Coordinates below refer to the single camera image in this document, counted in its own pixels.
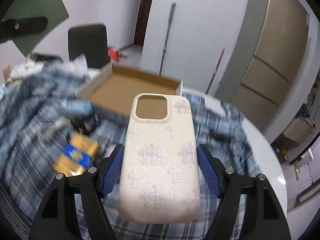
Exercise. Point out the cream phone case with crosses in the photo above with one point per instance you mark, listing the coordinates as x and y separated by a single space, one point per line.
160 170

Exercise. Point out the beige refrigerator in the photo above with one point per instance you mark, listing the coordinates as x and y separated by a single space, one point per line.
270 55

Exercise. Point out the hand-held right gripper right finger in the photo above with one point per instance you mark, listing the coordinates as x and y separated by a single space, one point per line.
207 170

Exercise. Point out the light blue cloth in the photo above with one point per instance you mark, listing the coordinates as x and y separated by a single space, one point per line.
76 108

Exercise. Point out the shallow cardboard box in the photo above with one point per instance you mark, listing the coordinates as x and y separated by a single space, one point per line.
120 87

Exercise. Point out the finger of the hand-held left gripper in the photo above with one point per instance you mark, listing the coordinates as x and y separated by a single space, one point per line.
27 25

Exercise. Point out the black tray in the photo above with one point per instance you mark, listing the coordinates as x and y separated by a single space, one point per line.
47 57

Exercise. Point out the clear plastic bag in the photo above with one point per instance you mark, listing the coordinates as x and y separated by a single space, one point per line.
79 63

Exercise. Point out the dark brown door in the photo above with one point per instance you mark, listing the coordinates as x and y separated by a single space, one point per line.
142 17

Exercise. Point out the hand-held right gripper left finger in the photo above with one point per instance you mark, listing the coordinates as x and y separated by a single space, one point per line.
113 170

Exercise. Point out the red item on floor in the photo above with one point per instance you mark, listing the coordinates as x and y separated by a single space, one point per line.
114 53

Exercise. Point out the gold and blue packet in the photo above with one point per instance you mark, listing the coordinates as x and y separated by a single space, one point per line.
75 155

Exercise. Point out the dark green board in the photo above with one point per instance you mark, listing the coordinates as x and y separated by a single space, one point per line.
37 5

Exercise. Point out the blue plaid blanket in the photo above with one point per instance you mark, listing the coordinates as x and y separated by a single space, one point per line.
30 130

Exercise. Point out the black chair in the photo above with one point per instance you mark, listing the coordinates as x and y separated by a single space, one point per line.
87 45

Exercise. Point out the brown cardboard carton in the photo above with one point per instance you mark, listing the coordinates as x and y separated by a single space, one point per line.
298 130

